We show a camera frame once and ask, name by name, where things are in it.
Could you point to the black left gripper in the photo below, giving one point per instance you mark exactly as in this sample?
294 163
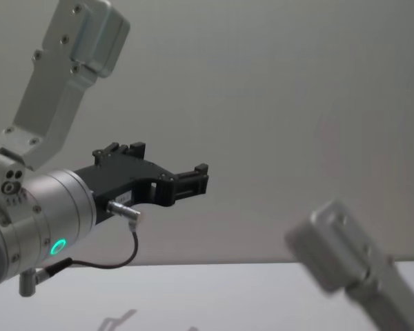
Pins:
124 182

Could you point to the white table cloth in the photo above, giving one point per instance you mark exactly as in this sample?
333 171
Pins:
227 300

